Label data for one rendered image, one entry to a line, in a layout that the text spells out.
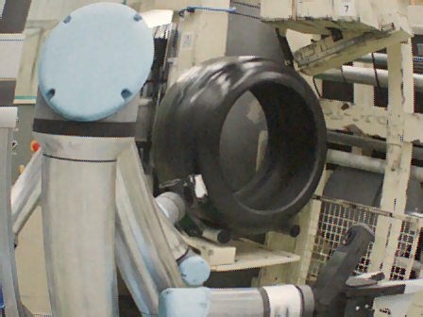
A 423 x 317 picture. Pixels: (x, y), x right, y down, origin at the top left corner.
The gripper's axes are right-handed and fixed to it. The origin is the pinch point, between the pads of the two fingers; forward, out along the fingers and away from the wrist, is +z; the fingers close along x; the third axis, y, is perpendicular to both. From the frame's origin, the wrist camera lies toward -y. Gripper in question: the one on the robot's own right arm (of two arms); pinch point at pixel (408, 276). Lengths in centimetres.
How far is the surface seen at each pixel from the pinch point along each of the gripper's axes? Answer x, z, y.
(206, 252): -114, 0, 6
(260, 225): -116, 17, -3
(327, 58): -126, 46, -63
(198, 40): -141, 0, -64
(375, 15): -90, 52, -76
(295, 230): -121, 31, 0
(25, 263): -166, -67, 28
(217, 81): -107, -1, -42
